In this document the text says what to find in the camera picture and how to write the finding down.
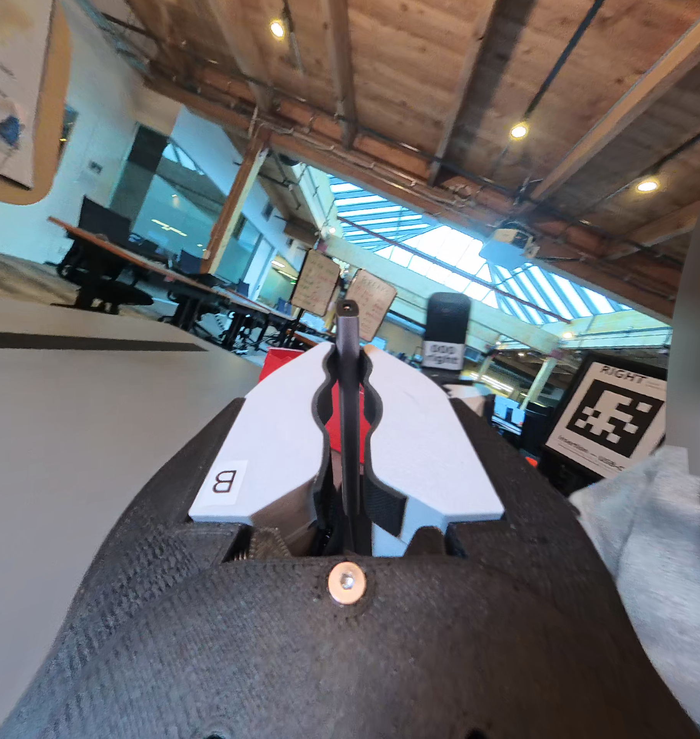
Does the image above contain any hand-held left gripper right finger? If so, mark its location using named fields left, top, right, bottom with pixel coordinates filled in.
left=358, top=344, right=506, bottom=559

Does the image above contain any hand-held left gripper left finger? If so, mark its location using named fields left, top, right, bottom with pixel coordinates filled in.
left=188, top=342, right=343, bottom=525

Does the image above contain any red plastic bin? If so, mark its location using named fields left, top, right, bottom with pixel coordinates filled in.
left=259, top=346, right=351, bottom=457

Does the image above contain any silver usb hub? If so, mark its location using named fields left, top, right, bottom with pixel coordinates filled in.
left=334, top=299, right=365, bottom=552

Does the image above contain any skylight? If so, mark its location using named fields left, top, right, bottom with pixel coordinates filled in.
left=327, top=176, right=671, bottom=324

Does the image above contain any whiteboard with handwriting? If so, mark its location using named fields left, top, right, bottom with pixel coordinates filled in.
left=344, top=268, right=398, bottom=341
left=289, top=248, right=342, bottom=317

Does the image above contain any ceiling mounted unit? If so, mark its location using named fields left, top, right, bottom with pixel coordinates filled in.
left=480, top=222, right=538, bottom=263

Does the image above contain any black framed tag sign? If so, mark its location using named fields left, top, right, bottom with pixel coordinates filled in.
left=543, top=352, right=668, bottom=480

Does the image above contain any wooden office desk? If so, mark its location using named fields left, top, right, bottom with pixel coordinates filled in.
left=47, top=216, right=305, bottom=347

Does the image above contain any black office chair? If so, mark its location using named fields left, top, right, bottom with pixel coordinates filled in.
left=55, top=195, right=154, bottom=315

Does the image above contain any instruction poster board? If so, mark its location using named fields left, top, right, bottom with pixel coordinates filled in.
left=0, top=0, right=72, bottom=206

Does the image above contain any wooden support post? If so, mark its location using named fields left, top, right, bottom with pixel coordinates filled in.
left=203, top=139, right=270, bottom=275

